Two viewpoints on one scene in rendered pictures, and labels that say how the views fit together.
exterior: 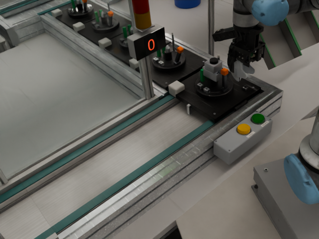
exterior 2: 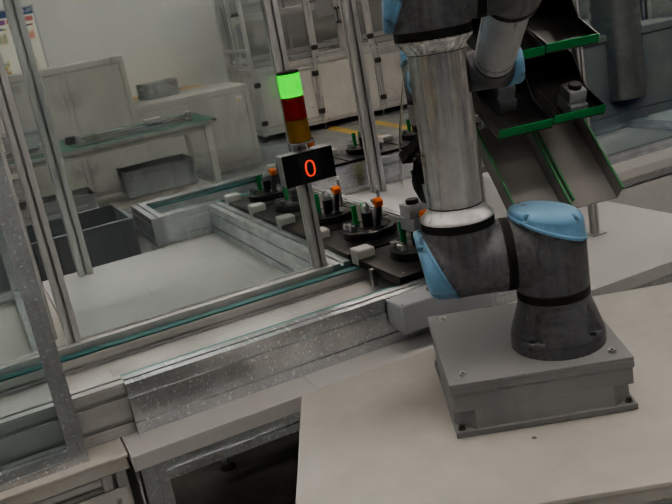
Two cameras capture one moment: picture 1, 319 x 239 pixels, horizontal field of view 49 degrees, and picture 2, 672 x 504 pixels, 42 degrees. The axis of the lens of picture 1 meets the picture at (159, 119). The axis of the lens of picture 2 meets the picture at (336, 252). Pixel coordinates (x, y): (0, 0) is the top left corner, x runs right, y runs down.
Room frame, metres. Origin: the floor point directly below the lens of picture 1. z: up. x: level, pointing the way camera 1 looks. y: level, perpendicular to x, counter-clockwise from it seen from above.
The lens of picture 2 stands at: (-0.85, -0.43, 1.55)
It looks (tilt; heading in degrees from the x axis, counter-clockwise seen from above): 16 degrees down; 12
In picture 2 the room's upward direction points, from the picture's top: 11 degrees counter-clockwise
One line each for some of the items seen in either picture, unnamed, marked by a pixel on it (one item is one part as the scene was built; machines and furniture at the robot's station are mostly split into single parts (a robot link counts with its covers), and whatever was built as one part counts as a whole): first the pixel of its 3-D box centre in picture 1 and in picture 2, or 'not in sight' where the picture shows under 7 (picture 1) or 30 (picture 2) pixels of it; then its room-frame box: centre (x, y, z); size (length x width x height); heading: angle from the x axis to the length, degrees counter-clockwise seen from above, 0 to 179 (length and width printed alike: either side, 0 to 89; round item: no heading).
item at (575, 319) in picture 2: not in sight; (555, 312); (0.50, -0.48, 1.00); 0.15 x 0.15 x 0.10
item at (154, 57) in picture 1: (168, 53); (366, 217); (1.24, -0.07, 1.01); 0.24 x 0.24 x 0.13; 34
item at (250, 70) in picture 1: (246, 68); not in sight; (0.93, -0.30, 1.11); 0.06 x 0.03 x 0.09; 34
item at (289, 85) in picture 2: not in sight; (289, 85); (1.02, 0.01, 1.38); 0.05 x 0.05 x 0.05
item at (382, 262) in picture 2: (213, 90); (420, 255); (1.03, -0.21, 0.96); 0.24 x 0.24 x 0.02; 34
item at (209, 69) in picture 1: (211, 67); (411, 213); (1.04, -0.21, 1.06); 0.08 x 0.04 x 0.07; 36
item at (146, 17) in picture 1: (142, 18); (298, 130); (1.02, 0.01, 1.28); 0.05 x 0.05 x 0.05
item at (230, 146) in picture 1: (243, 136); (439, 300); (0.80, -0.26, 0.93); 0.21 x 0.07 x 0.06; 124
